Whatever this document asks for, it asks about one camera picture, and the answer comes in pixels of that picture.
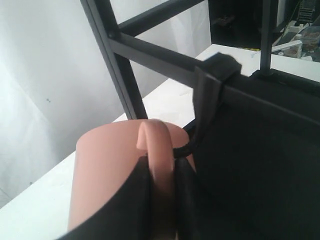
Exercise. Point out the pink ceramic mug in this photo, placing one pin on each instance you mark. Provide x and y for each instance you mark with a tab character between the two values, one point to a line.
105	157

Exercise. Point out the black metal rack frame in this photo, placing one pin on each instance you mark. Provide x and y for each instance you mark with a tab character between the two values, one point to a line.
260	158

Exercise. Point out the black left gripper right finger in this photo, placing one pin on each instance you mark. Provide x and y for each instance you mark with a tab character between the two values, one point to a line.
194	209

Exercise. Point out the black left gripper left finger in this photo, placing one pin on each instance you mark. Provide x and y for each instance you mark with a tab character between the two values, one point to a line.
126	216

